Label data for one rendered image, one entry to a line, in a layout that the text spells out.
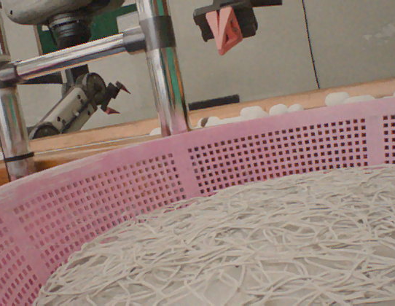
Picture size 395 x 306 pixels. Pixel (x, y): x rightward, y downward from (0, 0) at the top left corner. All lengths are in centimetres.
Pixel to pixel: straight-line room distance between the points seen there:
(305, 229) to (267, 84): 244
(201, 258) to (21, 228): 8
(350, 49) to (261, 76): 53
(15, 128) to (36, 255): 20
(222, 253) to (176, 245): 2
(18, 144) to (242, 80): 231
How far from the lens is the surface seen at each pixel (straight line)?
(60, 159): 38
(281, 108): 56
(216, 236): 18
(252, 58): 262
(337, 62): 258
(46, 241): 21
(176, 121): 30
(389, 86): 67
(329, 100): 62
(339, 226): 17
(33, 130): 116
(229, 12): 73
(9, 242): 19
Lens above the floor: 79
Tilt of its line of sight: 7 degrees down
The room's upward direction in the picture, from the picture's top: 11 degrees counter-clockwise
